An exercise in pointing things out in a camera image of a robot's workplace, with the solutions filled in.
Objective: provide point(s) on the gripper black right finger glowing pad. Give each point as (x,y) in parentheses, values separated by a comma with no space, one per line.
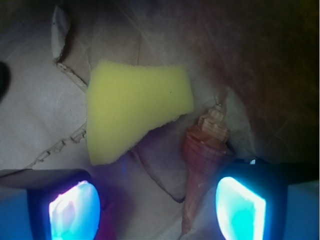
(263,201)

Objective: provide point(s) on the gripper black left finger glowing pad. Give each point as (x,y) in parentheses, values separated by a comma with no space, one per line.
(52,204)

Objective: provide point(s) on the orange spiral conch shell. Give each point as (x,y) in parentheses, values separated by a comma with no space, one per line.
(204,151)

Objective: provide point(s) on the yellow sponge piece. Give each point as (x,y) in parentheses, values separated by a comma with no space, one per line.
(125,102)

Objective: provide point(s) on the brown paper bag tray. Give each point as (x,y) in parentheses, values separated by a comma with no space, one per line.
(259,58)

